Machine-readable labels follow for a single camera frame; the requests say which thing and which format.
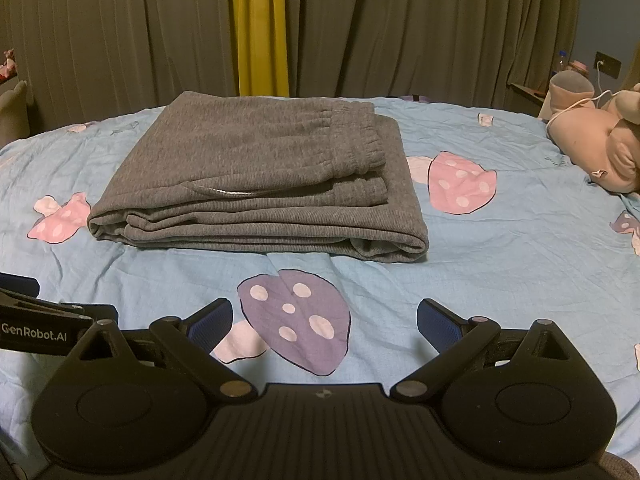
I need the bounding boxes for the dark wall socket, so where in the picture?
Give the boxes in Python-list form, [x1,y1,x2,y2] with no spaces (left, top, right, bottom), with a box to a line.
[593,51,623,80]

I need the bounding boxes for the pink plush toy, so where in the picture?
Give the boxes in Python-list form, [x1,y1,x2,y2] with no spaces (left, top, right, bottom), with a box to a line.
[542,71,640,196]

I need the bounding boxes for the yellow curtain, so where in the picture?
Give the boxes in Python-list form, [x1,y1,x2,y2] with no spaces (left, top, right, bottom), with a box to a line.
[228,0,291,99]

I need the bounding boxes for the dark nightstand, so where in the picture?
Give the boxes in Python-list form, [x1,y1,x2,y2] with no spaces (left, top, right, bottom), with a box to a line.
[507,79,557,112]

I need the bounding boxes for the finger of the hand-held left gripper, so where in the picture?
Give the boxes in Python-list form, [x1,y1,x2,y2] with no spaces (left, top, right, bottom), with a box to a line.
[0,272,42,301]

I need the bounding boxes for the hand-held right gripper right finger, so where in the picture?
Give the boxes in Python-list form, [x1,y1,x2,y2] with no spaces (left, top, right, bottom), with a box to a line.
[390,298,572,401]

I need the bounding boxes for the white cable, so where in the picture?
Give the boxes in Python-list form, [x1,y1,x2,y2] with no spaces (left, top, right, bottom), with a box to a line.
[544,60,617,122]

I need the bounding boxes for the blue mushroom print bedsheet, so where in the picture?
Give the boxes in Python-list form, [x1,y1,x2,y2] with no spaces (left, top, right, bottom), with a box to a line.
[0,95,640,463]

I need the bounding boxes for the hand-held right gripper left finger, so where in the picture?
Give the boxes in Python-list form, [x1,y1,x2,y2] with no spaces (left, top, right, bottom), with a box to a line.
[70,297,258,399]

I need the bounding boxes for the grey pants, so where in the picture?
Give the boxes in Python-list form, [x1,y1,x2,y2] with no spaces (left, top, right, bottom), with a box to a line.
[87,91,431,264]

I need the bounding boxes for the grey curtain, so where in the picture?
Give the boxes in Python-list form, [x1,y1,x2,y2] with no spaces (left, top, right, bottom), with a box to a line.
[0,0,239,137]
[284,0,583,112]

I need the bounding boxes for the grey pillow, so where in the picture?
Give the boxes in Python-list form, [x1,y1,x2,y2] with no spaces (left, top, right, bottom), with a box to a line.
[0,80,29,144]

